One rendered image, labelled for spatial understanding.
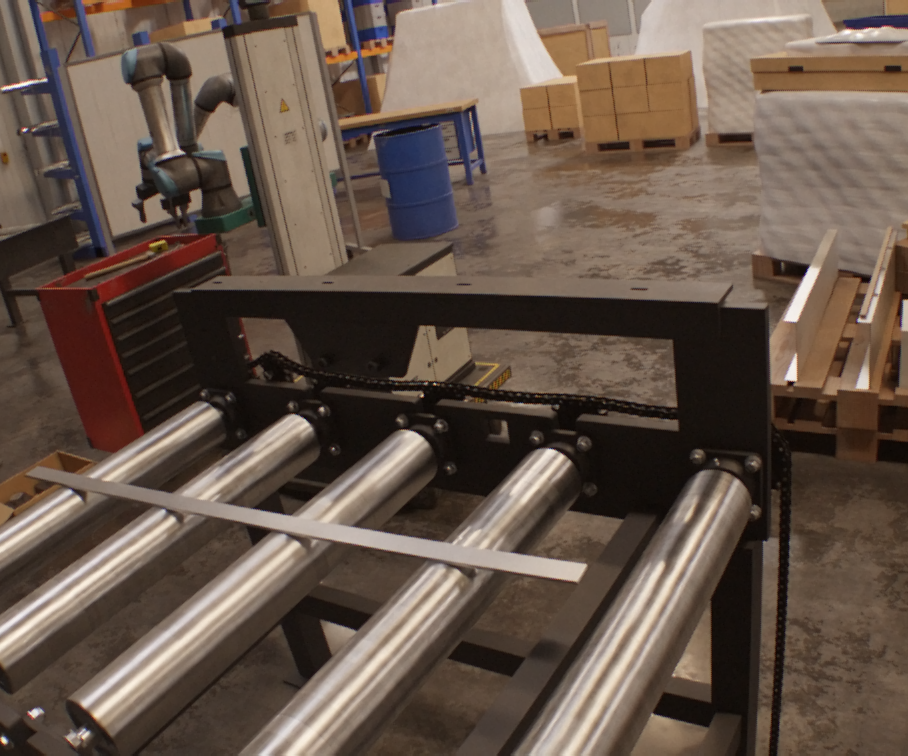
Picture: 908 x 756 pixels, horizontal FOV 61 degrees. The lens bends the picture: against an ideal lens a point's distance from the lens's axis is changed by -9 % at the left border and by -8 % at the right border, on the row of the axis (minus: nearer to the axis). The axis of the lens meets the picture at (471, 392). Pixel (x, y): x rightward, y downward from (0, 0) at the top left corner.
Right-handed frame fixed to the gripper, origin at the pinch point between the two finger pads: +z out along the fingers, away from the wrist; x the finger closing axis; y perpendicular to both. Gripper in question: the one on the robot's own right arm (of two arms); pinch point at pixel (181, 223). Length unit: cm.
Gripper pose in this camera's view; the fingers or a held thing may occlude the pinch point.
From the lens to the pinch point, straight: 391.7
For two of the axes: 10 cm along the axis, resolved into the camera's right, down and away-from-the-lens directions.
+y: 5.7, 2.5, -7.8
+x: 8.1, -3.6, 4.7
